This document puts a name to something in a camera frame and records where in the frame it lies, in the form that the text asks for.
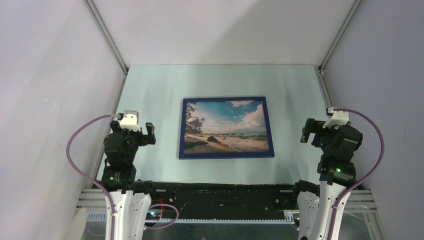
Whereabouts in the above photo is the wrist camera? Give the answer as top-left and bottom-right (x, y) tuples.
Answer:
(119, 110), (141, 132)
(323, 107), (349, 129)

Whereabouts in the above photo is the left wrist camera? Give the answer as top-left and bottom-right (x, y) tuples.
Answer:
(119, 110), (141, 132)

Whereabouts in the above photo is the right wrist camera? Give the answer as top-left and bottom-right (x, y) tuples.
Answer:
(323, 107), (349, 129)

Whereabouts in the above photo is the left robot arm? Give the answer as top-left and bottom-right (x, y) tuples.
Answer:
(101, 120), (158, 240)

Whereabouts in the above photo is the aluminium base frame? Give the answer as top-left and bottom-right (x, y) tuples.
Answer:
(65, 182), (388, 240)

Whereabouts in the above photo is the beach photo print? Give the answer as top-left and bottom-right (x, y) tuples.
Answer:
(183, 100), (270, 154)

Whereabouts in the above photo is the wooden picture frame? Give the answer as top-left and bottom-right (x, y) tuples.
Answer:
(178, 96), (276, 161)

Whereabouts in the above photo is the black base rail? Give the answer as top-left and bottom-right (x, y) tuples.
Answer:
(92, 180), (329, 221)

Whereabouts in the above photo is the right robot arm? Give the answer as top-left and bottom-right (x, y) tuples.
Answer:
(290, 118), (363, 240)

